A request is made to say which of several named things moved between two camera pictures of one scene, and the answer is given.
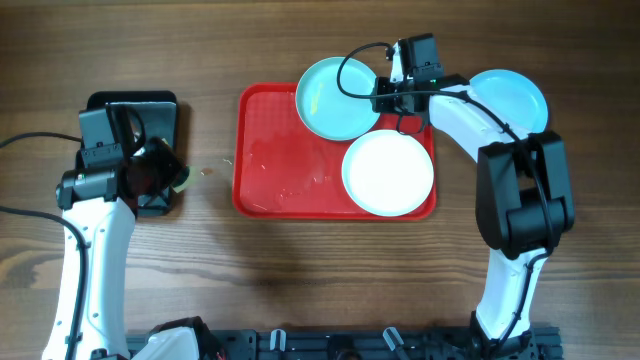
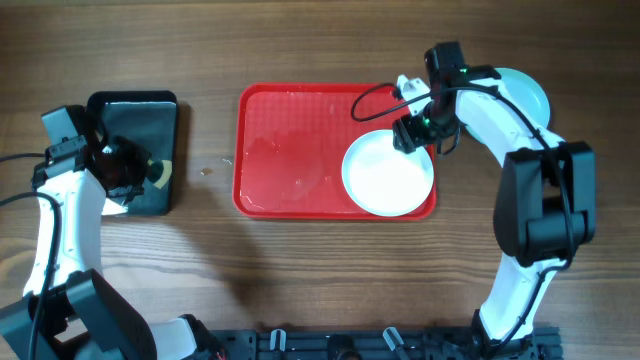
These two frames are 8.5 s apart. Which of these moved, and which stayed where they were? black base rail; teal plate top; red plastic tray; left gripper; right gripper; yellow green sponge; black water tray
Moved: left gripper; teal plate top; right gripper; yellow green sponge
Stayed: black base rail; black water tray; red plastic tray
